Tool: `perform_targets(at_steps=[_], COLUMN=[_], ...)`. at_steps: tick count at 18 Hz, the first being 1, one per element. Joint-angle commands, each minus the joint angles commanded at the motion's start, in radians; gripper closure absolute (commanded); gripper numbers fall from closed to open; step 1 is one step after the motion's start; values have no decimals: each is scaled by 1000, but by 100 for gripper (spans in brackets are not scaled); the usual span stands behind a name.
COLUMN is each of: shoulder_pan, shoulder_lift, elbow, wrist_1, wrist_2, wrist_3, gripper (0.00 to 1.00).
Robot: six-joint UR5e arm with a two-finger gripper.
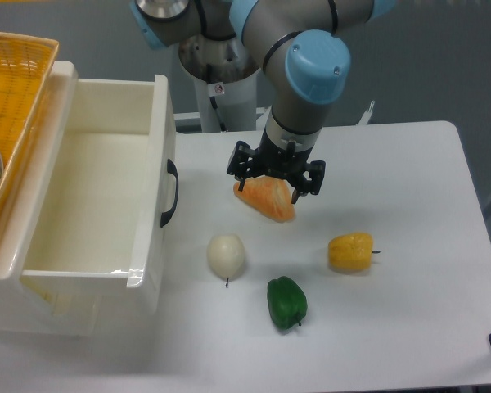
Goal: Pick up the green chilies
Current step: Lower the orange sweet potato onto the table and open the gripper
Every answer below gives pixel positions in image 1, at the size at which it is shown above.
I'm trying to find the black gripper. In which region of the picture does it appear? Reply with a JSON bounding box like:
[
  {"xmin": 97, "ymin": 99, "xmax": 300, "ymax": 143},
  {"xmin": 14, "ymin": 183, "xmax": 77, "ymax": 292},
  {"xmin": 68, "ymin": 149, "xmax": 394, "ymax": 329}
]
[{"xmin": 227, "ymin": 131, "xmax": 326, "ymax": 204}]

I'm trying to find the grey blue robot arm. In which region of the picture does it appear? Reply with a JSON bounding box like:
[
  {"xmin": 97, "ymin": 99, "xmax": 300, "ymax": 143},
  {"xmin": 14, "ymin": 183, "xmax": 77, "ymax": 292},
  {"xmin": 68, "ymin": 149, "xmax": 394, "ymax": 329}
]
[{"xmin": 129, "ymin": 1, "xmax": 394, "ymax": 197}]

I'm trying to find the orange peeled segment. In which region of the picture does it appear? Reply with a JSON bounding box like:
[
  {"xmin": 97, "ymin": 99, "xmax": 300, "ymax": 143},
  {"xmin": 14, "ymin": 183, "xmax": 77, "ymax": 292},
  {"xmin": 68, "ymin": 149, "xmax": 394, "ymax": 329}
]
[{"xmin": 232, "ymin": 176, "xmax": 295, "ymax": 223}]

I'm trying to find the white pear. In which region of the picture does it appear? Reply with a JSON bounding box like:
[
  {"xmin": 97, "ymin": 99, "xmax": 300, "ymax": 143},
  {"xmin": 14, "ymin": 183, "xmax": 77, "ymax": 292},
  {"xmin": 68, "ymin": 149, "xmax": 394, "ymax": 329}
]
[{"xmin": 206, "ymin": 233, "xmax": 246, "ymax": 287}]

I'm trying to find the yellow bell pepper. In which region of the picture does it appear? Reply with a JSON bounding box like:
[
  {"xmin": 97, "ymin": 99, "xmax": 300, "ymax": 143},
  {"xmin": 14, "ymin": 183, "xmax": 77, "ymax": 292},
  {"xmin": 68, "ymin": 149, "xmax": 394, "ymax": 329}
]
[{"xmin": 327, "ymin": 232, "xmax": 375, "ymax": 271}]

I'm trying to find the green bell pepper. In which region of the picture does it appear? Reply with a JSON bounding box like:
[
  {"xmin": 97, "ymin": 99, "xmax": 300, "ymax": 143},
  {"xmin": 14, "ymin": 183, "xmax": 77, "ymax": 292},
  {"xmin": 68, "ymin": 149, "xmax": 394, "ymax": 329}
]
[{"xmin": 267, "ymin": 276, "xmax": 308, "ymax": 331}]

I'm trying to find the white open drawer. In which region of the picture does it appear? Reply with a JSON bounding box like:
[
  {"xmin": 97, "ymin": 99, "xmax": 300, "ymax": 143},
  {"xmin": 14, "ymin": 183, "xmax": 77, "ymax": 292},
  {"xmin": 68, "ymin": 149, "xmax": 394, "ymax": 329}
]
[{"xmin": 26, "ymin": 75, "xmax": 176, "ymax": 314}]

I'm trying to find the yellow woven basket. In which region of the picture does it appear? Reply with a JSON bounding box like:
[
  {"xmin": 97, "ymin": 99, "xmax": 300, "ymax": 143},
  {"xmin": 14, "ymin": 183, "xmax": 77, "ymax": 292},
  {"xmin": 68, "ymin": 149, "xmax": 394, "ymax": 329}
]
[{"xmin": 0, "ymin": 32, "xmax": 60, "ymax": 220}]

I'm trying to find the white drawer cabinet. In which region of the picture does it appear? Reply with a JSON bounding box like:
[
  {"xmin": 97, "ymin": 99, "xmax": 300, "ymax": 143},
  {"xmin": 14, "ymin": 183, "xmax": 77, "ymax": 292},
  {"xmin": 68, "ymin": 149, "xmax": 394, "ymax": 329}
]
[{"xmin": 0, "ymin": 61, "xmax": 101, "ymax": 336}]

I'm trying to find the black drawer handle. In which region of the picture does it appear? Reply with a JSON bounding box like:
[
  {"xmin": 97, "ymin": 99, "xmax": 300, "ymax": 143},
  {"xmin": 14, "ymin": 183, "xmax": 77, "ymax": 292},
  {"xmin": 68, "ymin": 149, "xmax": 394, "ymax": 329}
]
[{"xmin": 160, "ymin": 159, "xmax": 179, "ymax": 228}]

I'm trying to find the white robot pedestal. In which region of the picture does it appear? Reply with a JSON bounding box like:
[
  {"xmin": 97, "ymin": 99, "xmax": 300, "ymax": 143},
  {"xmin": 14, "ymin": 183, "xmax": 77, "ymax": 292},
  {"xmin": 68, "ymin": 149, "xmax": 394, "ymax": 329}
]
[{"xmin": 178, "ymin": 34, "xmax": 259, "ymax": 133}]

